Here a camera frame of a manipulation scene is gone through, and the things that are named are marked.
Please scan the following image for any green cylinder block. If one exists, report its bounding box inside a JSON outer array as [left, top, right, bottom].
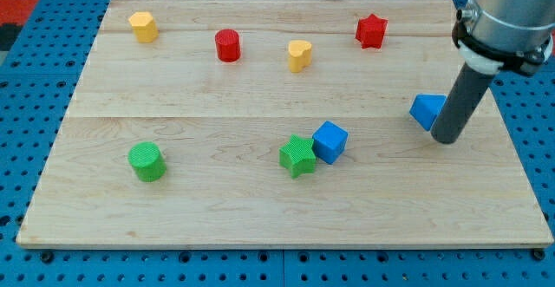
[[127, 141, 167, 182]]

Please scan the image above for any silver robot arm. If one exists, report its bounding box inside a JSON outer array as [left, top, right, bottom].
[[431, 0, 554, 144]]

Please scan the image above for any blue cube block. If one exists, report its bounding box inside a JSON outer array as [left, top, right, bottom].
[[312, 121, 349, 165]]

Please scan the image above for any red star block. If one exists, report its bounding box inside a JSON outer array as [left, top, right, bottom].
[[355, 14, 389, 49]]

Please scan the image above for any green star block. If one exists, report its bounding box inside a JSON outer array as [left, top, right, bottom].
[[279, 134, 317, 179]]

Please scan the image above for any wooden board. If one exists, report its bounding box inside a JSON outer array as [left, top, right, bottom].
[[16, 0, 553, 250]]

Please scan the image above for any yellow hexagon block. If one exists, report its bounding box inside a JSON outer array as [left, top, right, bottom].
[[128, 11, 159, 43]]

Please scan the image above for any red cylinder block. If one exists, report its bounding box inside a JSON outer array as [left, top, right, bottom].
[[214, 29, 241, 62]]

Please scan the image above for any blue triangle block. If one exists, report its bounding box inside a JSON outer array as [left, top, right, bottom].
[[409, 94, 447, 131]]

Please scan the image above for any yellow heart block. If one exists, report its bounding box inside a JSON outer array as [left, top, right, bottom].
[[288, 40, 312, 73]]

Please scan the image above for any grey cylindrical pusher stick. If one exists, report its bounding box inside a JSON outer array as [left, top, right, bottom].
[[430, 63, 494, 144]]

